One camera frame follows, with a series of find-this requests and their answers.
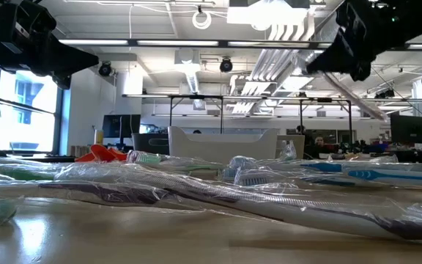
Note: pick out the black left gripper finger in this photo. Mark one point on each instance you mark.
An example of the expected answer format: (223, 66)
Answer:
(62, 80)
(73, 60)

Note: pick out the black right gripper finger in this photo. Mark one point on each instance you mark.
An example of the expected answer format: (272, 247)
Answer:
(339, 55)
(361, 71)

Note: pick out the orange cloth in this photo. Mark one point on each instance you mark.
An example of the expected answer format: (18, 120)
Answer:
(101, 153)

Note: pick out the black overhead light beam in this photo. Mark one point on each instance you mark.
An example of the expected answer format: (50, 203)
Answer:
(132, 43)

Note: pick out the yellow bottle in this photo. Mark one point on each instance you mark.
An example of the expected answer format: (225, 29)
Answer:
(99, 137)

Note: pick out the black computer monitor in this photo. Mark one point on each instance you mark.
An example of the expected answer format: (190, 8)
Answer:
(410, 130)
(115, 126)

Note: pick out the person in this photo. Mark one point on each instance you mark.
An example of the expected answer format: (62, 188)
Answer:
(319, 141)

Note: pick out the translucent clear plastic bin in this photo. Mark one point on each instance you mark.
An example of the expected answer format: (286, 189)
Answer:
(299, 146)

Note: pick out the slate grey plastic bin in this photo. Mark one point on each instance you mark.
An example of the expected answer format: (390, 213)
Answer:
(148, 143)

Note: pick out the purple wrapped toothbrush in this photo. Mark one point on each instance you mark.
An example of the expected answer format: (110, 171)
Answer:
(306, 216)
(123, 192)

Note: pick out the white plastic bin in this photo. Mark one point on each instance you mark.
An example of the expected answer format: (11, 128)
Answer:
(222, 146)

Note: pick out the black ceiling-mounted camera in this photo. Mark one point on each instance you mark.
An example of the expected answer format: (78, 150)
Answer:
(105, 69)
(226, 66)

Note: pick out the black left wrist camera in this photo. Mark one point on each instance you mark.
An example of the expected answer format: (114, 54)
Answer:
(28, 18)

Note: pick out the black workstation frame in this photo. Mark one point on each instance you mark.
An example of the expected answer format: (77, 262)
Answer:
(196, 97)
(324, 99)

